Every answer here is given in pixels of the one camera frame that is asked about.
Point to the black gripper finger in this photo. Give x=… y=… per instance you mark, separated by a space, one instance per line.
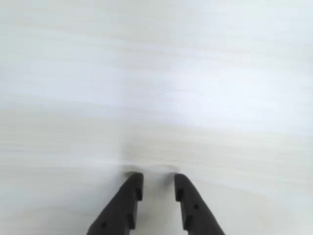
x=198 y=215
x=117 y=208

